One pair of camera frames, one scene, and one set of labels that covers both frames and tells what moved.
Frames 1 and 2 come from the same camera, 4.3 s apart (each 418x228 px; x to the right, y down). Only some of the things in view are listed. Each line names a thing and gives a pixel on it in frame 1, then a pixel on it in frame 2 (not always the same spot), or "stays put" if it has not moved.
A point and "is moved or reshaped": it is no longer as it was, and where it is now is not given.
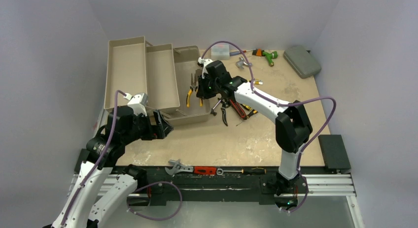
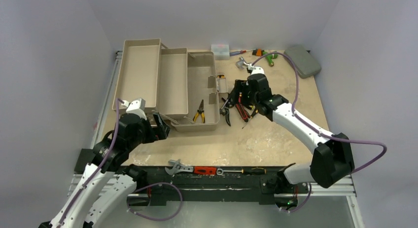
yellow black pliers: (193, 86) -> (200, 111)
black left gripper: (153, 131) stays put
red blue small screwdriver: (238, 53) stays put
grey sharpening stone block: (304, 63) stays put
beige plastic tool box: (162, 72) is moved or reshaped
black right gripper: (201, 84) -> (239, 94)
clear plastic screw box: (220, 51) stays put
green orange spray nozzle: (270, 56) stays put
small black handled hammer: (213, 111) -> (222, 110)
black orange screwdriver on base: (256, 171) stays put
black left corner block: (84, 156) stays put
